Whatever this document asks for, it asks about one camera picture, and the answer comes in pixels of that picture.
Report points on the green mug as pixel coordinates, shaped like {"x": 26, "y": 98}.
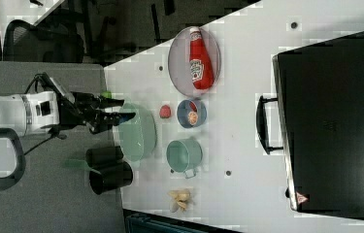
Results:
{"x": 184, "y": 156}

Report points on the red strawberry toy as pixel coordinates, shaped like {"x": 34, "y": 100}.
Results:
{"x": 165, "y": 111}

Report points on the black office chair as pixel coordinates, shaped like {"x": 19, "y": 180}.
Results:
{"x": 25, "y": 42}

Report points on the red ketchup bottle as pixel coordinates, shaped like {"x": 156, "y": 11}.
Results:
{"x": 201, "y": 69}

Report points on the black oven appliance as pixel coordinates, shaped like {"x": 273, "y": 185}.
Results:
{"x": 320, "y": 91}

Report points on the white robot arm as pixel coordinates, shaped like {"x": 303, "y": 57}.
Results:
{"x": 48, "y": 113}

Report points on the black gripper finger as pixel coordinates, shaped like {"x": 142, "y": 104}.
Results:
{"x": 109, "y": 103}
{"x": 115, "y": 118}

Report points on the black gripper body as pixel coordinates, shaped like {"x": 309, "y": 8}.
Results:
{"x": 87, "y": 110}

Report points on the blue small bowl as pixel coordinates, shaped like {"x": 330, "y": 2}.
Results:
{"x": 187, "y": 106}

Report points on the orange slice toy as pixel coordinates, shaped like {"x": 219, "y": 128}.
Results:
{"x": 192, "y": 118}

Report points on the grey round plate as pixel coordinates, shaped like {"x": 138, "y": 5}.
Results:
{"x": 178, "y": 61}

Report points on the large green bowl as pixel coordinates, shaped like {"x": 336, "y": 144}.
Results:
{"x": 137, "y": 136}

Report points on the black cylinder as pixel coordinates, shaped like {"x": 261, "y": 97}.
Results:
{"x": 110, "y": 177}
{"x": 98, "y": 157}

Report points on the beige garlic toy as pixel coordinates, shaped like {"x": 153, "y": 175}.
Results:
{"x": 179, "y": 199}

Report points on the black cylinder upper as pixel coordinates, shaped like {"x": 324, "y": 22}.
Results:
{"x": 98, "y": 157}

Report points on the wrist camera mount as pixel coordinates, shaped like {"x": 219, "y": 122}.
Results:
{"x": 49, "y": 83}

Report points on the black cylinder lower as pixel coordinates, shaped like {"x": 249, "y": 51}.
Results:
{"x": 110, "y": 177}

